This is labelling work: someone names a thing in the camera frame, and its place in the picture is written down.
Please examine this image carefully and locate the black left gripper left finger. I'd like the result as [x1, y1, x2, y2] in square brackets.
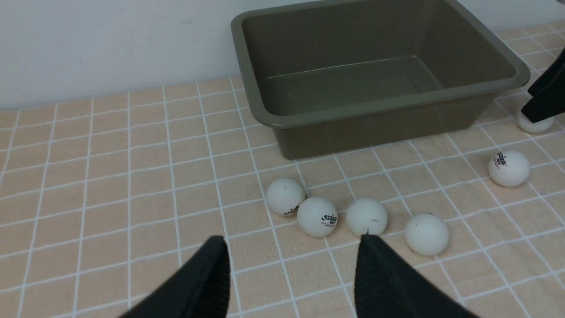
[121, 235, 230, 318]

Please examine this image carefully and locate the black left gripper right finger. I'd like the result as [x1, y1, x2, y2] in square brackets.
[354, 234, 477, 318]

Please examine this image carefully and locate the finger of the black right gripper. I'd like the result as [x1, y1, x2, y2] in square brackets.
[521, 79, 565, 123]
[528, 48, 565, 97]

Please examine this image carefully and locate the white ball with logo centre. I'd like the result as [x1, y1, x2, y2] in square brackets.
[487, 151, 531, 188]

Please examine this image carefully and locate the white ball with logo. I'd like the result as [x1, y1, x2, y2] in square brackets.
[297, 197, 339, 238]
[487, 151, 531, 188]

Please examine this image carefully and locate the orange checkered tablecloth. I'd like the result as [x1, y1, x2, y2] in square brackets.
[0, 20, 565, 318]

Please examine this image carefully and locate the olive green plastic bin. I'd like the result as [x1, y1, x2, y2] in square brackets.
[231, 0, 531, 160]

